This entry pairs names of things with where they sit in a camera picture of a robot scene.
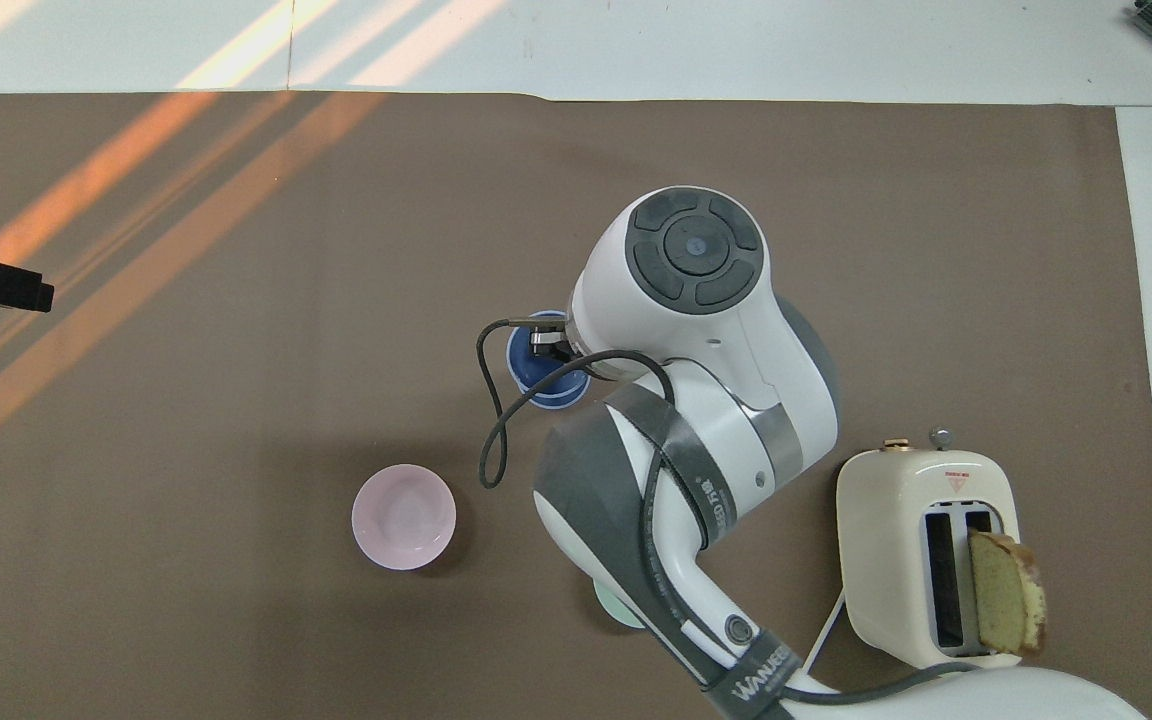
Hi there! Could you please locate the blue cup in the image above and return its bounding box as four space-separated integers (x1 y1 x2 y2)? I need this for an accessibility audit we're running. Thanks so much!
506 311 593 412

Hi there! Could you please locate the pink bowl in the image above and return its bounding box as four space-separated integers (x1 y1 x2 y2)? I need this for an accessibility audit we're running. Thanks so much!
351 464 458 572

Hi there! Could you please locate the light green plate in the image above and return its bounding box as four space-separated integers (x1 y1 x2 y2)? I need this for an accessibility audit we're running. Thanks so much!
590 577 650 631

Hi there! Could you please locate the cream toaster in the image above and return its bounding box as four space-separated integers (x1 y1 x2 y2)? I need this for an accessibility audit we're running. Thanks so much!
835 428 1023 670

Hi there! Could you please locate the bread slice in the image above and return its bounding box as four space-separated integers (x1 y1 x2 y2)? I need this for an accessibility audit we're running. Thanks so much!
967 529 1048 658

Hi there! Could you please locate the black cable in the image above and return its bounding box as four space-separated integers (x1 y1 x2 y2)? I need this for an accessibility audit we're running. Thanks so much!
475 314 983 707

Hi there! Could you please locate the white power cord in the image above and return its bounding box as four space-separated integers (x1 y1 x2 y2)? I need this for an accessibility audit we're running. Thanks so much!
800 587 850 693

